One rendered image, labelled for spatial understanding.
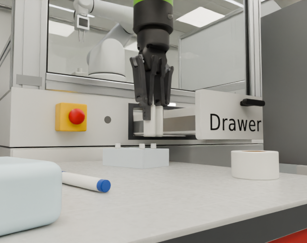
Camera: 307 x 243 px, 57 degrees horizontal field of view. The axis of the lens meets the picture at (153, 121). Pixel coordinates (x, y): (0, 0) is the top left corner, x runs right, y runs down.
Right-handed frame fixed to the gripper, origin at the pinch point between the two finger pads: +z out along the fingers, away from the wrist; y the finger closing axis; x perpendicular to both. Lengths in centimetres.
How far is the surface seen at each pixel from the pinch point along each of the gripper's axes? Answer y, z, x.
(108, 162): 7.1, 9.1, -7.1
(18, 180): 40.3, 6.4, 23.2
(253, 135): -21.8, 3.0, 14.6
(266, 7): -195, -109, -36
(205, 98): -5.5, -4.9, 10.2
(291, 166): -190, 26, -19
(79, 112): 7.1, -2.7, -17.8
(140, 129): -12.8, 1.2, -15.9
